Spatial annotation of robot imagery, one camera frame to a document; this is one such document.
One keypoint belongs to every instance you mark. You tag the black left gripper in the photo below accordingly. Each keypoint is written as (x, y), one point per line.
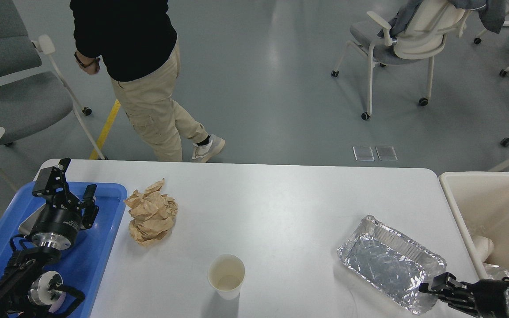
(56, 224)

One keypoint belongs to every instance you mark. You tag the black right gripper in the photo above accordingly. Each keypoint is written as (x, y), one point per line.
(488, 297)

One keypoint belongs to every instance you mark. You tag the square stainless steel tray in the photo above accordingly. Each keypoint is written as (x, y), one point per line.
(25, 226)

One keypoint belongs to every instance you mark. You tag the aluminium foil tray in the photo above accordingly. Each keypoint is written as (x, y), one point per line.
(392, 263)

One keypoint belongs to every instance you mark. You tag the brown paper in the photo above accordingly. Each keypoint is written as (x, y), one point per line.
(153, 214)

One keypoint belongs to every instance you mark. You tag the white paper cup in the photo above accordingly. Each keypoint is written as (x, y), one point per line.
(226, 275)

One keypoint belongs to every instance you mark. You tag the pink plastic mug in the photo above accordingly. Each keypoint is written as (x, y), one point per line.
(47, 300)

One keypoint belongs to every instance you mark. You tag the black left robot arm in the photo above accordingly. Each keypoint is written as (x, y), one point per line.
(26, 288)

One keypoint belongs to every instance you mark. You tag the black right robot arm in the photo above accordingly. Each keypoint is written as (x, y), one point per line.
(486, 298)

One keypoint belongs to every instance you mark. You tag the person's hand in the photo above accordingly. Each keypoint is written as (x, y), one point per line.
(92, 68)

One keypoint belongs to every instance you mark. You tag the beige roll in bin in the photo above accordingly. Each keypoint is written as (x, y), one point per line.
(483, 247)

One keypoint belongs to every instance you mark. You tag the blue plastic tray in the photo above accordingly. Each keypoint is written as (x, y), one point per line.
(81, 266)

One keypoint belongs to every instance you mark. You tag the beige plastic bin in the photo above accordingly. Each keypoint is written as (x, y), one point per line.
(479, 202)

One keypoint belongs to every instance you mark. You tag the left white grey chair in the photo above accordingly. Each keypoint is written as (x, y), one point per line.
(34, 103)

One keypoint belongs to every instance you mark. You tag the seated person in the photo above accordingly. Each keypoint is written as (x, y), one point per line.
(140, 49)

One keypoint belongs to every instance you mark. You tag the white grey office chair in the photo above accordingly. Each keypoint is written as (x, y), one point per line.
(423, 38)

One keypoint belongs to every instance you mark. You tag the grey jacket on chair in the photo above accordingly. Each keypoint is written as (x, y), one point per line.
(491, 13)

